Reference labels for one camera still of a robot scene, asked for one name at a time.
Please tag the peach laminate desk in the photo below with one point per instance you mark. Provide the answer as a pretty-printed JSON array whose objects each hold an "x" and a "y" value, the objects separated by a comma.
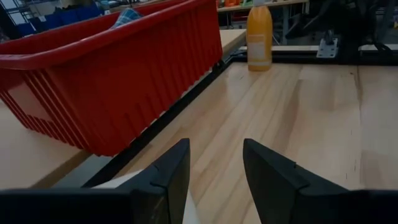
[{"x": 18, "y": 155}]

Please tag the blue plaid shorts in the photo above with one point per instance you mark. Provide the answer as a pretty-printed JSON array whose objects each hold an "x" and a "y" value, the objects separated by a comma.
[{"x": 126, "y": 17}]

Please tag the red plastic laundry bin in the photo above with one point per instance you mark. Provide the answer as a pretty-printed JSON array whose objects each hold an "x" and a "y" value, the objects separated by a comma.
[{"x": 124, "y": 77}]

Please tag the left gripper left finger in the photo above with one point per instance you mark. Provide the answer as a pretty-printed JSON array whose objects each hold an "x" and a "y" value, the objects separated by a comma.
[{"x": 168, "y": 180}]

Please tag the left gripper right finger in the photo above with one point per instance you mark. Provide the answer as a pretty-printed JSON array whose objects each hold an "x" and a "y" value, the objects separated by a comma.
[{"x": 280, "y": 193}]

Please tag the blue storage crates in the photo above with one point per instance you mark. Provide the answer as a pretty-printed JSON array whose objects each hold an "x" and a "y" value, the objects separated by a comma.
[{"x": 62, "y": 17}]

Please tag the orange spray bottle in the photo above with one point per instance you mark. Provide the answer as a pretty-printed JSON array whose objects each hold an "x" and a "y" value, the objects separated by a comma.
[{"x": 259, "y": 37}]

